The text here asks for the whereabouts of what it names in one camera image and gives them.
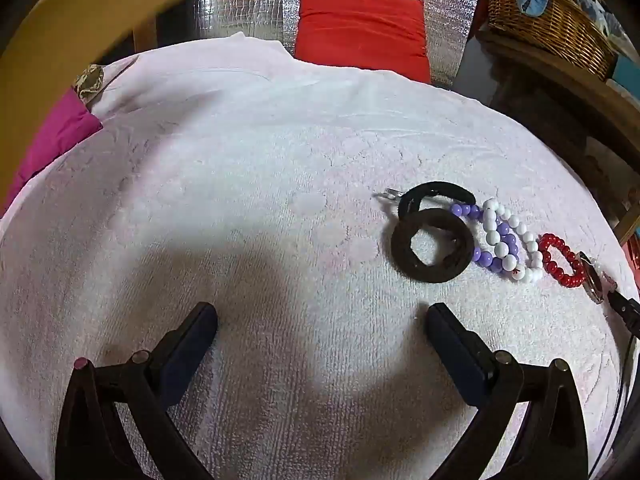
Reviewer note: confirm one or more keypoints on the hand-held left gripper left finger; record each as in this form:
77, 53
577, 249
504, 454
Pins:
192, 340

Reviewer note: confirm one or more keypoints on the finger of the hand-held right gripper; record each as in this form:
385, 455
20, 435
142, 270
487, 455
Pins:
627, 310

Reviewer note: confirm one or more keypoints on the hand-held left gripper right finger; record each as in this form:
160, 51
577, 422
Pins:
455, 355

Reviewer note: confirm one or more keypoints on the thin black hair band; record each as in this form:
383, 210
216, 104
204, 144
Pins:
440, 186

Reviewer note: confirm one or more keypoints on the pale pink textured blanket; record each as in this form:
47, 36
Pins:
250, 185

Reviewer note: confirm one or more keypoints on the wooden shelf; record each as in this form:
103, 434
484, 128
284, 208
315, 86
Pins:
575, 85

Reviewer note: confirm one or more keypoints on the magenta cushion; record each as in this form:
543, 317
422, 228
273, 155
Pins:
45, 145

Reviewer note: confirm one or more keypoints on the patterned beige cloth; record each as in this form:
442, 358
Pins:
89, 84

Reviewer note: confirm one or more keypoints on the wicker basket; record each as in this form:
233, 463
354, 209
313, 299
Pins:
560, 25

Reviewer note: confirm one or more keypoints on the red cushion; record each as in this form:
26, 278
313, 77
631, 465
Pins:
360, 30

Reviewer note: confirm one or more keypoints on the silver insulation foil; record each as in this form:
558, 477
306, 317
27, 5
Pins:
450, 10

